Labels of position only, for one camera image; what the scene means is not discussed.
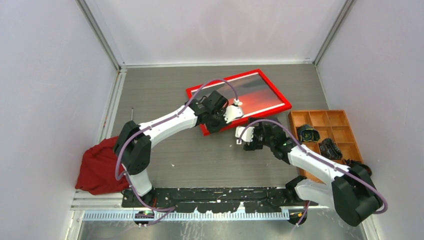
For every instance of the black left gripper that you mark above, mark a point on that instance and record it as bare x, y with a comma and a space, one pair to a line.
212, 129

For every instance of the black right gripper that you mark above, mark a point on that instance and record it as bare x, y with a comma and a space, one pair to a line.
254, 145

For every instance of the red picture frame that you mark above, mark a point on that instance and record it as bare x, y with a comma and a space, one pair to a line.
259, 95

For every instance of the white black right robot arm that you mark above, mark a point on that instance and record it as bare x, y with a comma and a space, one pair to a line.
349, 190

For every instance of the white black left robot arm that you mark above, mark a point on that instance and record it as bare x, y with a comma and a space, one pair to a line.
135, 142

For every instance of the blue yellow rolled tie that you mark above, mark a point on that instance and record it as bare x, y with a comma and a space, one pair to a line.
307, 134

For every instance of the dark rolled tie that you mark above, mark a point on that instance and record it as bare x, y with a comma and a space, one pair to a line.
330, 150

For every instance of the orange compartment tray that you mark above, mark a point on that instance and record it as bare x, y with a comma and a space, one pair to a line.
331, 124

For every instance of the red cloth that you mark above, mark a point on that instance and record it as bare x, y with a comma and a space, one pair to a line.
97, 170

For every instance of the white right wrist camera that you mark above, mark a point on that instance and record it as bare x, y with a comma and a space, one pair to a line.
244, 134

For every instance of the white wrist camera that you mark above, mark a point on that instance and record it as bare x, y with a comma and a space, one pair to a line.
244, 134
233, 111

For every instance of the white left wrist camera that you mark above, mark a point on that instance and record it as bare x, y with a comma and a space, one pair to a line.
233, 111

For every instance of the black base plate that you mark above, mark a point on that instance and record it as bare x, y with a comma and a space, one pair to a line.
221, 199

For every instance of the white slotted cable duct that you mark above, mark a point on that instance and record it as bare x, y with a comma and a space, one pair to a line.
149, 216

